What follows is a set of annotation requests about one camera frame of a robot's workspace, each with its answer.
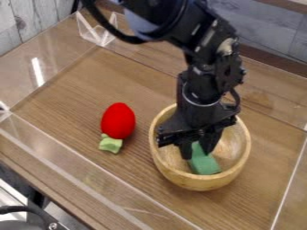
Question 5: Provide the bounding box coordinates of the black metal stand base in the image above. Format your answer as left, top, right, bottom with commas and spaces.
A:
0, 190, 71, 230

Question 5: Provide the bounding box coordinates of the red plush strawberry toy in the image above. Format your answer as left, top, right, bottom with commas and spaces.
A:
99, 102, 136, 154

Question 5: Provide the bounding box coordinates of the brown wooden bowl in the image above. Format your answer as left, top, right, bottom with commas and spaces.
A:
148, 104, 253, 191

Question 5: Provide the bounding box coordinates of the green rectangular stick block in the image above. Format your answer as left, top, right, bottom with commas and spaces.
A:
187, 142, 222, 175

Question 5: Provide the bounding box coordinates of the clear acrylic corner bracket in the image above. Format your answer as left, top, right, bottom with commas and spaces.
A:
76, 12, 115, 48

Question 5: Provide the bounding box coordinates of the clear acrylic tray wall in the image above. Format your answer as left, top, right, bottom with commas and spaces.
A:
0, 102, 202, 230

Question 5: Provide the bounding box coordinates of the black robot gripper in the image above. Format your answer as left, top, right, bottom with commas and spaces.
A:
156, 86, 242, 160

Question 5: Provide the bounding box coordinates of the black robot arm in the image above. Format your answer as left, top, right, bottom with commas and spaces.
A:
80, 0, 246, 160

